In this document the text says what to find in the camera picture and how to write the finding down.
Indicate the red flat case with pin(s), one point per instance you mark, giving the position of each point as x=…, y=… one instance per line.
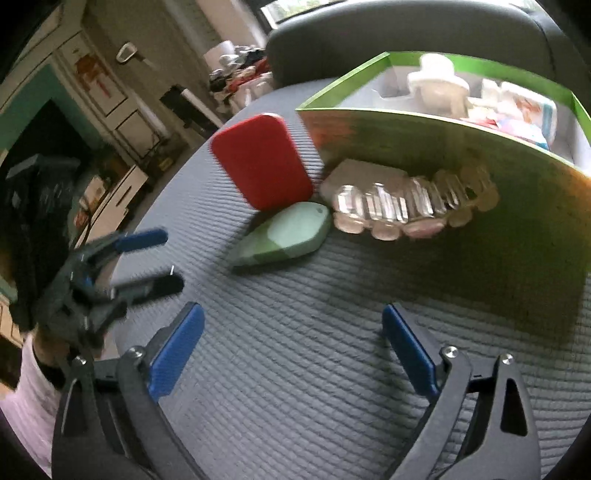
x=263, y=161

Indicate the beige cabinet door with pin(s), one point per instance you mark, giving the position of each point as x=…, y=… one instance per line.
x=106, y=92

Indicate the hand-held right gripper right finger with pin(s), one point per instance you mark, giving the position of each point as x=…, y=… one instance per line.
x=411, y=350

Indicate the green rounded pouch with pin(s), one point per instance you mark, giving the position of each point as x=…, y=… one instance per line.
x=291, y=230

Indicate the black rectangular object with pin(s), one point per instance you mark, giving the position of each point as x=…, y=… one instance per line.
x=189, y=108

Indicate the green cardboard box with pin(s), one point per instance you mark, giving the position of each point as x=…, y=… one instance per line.
x=508, y=230

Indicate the green door frame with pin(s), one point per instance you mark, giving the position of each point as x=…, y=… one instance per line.
x=27, y=97

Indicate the white drawer cabinet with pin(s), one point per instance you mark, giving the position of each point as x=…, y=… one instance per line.
x=115, y=198

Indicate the white capped container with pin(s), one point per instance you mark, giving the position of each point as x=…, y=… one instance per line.
x=436, y=78

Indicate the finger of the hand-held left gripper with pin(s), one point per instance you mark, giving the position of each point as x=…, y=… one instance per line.
x=157, y=286
x=143, y=239

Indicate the person's left forearm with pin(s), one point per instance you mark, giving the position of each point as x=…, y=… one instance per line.
x=27, y=406

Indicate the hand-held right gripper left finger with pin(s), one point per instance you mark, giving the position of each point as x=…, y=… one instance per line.
x=178, y=346

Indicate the pack of clear small bottles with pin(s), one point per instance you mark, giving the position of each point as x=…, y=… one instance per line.
x=392, y=203

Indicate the grey sofa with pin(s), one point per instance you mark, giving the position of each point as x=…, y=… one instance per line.
x=300, y=346

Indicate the window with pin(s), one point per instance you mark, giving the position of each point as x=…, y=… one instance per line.
x=295, y=7

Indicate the white bottle with blue label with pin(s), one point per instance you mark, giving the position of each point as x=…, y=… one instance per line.
x=531, y=110

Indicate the pile of household clutter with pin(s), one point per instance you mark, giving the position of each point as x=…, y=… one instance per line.
x=240, y=74

